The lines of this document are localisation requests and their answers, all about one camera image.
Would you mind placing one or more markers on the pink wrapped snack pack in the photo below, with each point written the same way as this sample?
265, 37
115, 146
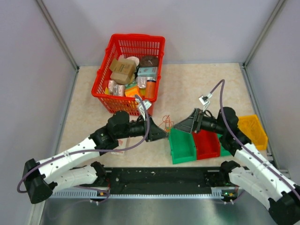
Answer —
116, 89

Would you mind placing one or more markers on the red plastic shopping basket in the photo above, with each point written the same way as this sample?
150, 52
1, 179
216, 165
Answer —
137, 45

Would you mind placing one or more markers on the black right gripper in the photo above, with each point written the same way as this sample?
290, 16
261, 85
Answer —
186, 125

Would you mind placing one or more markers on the teal snack box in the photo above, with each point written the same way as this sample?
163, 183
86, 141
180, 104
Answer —
147, 71

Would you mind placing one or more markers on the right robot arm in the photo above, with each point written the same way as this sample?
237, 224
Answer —
260, 178

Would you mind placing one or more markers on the white round plate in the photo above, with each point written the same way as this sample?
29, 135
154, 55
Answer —
132, 58

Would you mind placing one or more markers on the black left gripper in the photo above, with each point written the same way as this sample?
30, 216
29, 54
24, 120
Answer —
155, 132

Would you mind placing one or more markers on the green plastic bin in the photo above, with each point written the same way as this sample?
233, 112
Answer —
182, 146
223, 151

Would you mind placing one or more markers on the small brown cardboard box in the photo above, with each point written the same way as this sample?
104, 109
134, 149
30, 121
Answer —
121, 78

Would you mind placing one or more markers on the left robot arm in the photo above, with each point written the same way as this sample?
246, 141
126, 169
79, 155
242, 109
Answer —
45, 177

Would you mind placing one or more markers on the silver foil snack pack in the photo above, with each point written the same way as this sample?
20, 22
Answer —
142, 81

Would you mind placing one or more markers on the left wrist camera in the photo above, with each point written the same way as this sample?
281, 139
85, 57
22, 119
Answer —
143, 107

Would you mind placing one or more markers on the red plastic bin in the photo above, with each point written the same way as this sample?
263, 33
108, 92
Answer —
207, 145

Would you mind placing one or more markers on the yellow plastic bin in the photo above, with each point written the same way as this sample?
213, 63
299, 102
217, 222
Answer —
252, 128

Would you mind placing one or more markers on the left green plastic bin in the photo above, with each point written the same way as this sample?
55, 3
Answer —
182, 146

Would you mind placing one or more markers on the right green plastic bin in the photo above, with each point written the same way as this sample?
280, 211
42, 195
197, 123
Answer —
223, 151

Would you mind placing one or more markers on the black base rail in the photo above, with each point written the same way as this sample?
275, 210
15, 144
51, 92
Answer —
164, 180

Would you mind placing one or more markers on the white tissue pack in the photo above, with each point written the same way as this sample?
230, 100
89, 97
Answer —
123, 143

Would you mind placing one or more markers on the orange bottle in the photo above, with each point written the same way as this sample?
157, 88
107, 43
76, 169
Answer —
150, 89

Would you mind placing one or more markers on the orange yellow sticky notes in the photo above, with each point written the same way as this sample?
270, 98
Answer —
131, 91

